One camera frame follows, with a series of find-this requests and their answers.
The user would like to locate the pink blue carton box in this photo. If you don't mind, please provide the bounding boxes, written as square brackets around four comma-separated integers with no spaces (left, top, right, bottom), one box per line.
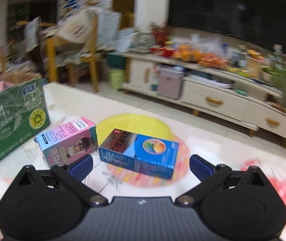
[36,117,98,167]

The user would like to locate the blue medicine box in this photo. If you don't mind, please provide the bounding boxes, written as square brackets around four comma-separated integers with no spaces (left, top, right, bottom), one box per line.
[98,128,179,180]

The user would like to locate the white TV cabinet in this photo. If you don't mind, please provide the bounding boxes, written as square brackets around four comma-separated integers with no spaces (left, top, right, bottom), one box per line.
[122,53,286,139]

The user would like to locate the green milk carton case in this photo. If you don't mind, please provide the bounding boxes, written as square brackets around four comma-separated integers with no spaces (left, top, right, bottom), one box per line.
[0,78,50,161]

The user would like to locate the pink storage case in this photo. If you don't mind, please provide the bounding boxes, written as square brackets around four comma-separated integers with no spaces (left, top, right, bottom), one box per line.
[158,67,184,100]

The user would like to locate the green trash bin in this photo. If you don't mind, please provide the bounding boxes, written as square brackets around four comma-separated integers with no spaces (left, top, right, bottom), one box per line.
[109,68,125,91]

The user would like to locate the cardboard box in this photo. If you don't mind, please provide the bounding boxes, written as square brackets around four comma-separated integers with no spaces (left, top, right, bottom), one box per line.
[0,71,42,85]

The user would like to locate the bag of oranges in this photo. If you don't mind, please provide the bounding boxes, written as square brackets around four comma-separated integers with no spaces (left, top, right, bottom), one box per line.
[171,35,229,70]

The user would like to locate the potted flower plant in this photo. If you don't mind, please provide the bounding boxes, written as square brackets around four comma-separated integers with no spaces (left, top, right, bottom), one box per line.
[262,44,286,107]

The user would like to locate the red gift box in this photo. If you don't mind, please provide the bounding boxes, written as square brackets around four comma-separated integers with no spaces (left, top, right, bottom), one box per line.
[151,45,176,58]

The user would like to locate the wooden chair with tote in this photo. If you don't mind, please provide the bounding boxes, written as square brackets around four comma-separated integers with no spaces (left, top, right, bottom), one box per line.
[45,10,122,94]

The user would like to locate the beige tote bag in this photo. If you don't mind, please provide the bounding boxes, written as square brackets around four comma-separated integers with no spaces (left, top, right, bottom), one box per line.
[55,10,94,44]

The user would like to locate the black television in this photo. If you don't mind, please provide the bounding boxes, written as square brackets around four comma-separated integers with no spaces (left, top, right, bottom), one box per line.
[168,0,286,52]

